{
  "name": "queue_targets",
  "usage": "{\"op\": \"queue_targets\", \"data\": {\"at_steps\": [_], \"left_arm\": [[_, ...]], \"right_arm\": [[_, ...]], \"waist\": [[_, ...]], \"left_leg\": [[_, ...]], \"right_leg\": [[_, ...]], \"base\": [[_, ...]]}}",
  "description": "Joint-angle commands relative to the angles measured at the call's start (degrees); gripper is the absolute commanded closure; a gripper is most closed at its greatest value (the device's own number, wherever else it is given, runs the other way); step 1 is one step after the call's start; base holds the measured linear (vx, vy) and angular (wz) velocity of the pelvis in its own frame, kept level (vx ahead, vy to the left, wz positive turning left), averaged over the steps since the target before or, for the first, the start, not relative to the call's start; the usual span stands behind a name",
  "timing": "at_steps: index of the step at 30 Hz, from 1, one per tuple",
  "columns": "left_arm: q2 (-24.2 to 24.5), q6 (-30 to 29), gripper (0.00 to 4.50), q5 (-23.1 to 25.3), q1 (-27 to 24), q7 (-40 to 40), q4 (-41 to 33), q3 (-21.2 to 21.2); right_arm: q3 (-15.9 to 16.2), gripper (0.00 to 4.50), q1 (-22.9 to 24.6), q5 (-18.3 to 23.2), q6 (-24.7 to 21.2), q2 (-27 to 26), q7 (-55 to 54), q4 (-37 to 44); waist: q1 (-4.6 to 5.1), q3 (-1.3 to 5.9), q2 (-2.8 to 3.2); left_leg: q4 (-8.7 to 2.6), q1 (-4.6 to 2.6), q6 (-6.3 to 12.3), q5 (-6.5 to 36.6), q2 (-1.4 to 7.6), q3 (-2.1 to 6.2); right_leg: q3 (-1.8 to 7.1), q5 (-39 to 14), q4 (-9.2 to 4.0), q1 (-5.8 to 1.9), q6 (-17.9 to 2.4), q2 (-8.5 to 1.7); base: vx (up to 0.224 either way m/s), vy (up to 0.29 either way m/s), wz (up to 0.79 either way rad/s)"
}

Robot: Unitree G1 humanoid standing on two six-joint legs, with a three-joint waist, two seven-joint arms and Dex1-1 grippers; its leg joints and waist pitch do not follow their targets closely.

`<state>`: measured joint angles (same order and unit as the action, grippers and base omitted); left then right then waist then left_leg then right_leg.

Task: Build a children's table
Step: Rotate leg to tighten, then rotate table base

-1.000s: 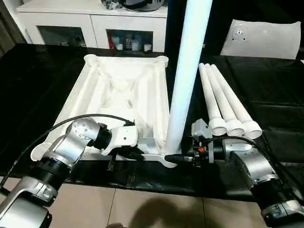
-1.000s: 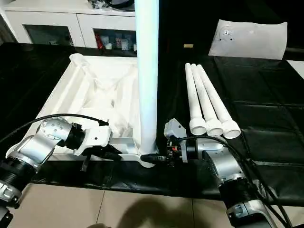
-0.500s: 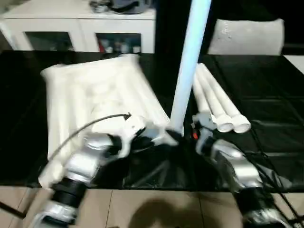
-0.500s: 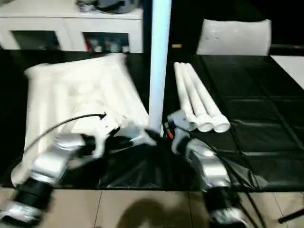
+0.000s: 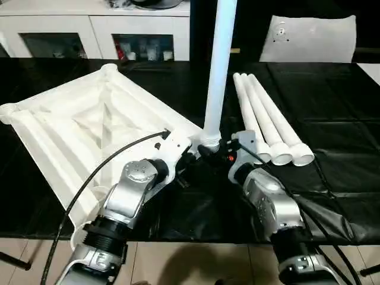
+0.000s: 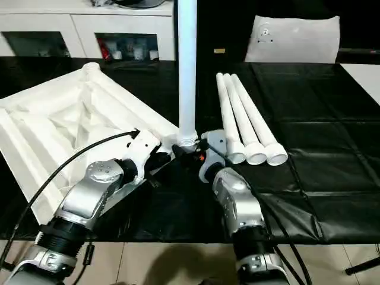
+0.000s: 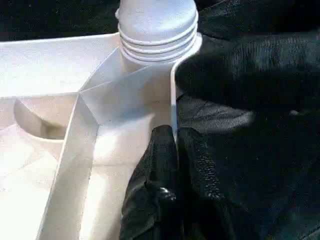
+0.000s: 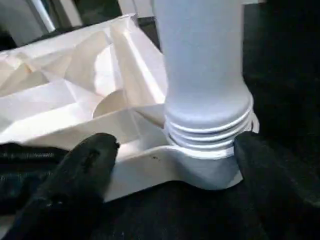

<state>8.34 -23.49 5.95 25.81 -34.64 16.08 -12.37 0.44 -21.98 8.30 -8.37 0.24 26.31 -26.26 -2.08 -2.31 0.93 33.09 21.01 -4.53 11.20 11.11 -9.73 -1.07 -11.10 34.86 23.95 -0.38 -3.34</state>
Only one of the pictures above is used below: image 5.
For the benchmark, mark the white plastic table leg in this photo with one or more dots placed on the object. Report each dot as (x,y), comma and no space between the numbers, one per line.
(264,115)
(249,112)
(219,74)
(279,115)

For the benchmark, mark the white plastic table top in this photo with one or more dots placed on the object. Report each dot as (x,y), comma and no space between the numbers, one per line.
(74,118)

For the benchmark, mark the black table mat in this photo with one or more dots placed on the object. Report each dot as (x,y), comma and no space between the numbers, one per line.
(332,118)

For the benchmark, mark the black cabinet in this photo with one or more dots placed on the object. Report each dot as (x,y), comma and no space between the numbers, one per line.
(252,29)

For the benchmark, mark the white plastic seat panel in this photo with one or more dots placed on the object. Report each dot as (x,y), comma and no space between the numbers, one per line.
(311,38)

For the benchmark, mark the dark helmet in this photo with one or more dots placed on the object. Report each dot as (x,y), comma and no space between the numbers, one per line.
(160,3)

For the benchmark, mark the white flat board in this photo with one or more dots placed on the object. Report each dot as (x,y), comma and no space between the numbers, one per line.
(369,71)

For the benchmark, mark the white cabinet with glass doors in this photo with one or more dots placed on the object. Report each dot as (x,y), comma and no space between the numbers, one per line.
(95,23)

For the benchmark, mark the black metal stand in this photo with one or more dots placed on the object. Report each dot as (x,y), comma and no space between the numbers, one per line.
(371,269)
(17,261)

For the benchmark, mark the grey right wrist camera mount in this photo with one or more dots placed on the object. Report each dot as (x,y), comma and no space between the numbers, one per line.
(246,142)

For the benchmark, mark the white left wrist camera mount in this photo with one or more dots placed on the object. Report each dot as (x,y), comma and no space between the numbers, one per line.
(173,148)

